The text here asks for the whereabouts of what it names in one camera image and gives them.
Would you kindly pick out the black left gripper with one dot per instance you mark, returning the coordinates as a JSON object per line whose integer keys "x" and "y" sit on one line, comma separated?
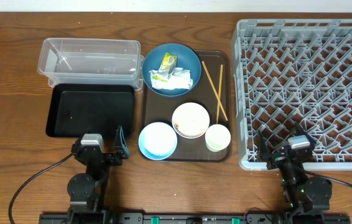
{"x": 107, "y": 157}

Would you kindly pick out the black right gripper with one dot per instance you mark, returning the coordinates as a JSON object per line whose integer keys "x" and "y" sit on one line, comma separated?
{"x": 275, "y": 162}

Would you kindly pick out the light blue bowl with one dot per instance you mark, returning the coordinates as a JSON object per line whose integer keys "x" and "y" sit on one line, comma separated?
{"x": 157, "y": 141}

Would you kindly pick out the white cup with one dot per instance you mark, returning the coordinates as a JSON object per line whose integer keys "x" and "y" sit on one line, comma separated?
{"x": 217, "y": 137}

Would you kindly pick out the leftover rice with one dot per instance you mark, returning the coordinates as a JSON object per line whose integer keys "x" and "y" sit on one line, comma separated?
{"x": 190, "y": 122}

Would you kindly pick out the pink bowl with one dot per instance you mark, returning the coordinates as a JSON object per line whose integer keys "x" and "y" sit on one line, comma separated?
{"x": 179, "y": 109}

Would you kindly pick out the white napkin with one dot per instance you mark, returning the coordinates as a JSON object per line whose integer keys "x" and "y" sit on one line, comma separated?
{"x": 178, "y": 78}

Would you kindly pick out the yellow green snack wrapper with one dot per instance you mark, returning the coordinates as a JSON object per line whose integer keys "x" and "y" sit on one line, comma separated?
{"x": 167, "y": 66}

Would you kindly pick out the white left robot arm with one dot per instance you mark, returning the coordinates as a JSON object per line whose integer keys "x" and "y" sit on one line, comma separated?
{"x": 87, "y": 190}

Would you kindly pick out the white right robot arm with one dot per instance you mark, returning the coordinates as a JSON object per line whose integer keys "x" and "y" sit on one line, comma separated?
{"x": 308, "y": 194}

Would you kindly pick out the black rectangular waste tray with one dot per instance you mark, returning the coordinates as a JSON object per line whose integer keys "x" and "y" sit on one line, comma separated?
{"x": 78, "y": 109}

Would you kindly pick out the grey plastic dishwasher rack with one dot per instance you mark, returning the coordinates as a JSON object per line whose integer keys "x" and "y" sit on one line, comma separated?
{"x": 289, "y": 71}

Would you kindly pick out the clear plastic waste bin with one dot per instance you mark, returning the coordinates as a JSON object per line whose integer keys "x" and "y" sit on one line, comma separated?
{"x": 91, "y": 61}

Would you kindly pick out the right wooden chopstick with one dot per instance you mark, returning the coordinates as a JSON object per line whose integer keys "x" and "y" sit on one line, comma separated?
{"x": 219, "y": 93}

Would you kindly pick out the wooden chopstick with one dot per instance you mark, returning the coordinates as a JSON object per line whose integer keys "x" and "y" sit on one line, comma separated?
{"x": 219, "y": 93}
{"x": 214, "y": 90}

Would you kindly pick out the dark brown serving tray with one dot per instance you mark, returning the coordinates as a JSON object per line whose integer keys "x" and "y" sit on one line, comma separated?
{"x": 160, "y": 108}

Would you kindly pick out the dark blue plate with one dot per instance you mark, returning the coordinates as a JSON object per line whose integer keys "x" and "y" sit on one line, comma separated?
{"x": 187, "y": 59}

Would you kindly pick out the left wooden chopstick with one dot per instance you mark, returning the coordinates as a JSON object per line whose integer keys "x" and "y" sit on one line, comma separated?
{"x": 214, "y": 90}

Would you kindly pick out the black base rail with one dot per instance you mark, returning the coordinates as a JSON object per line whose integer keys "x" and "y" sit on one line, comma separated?
{"x": 138, "y": 218}

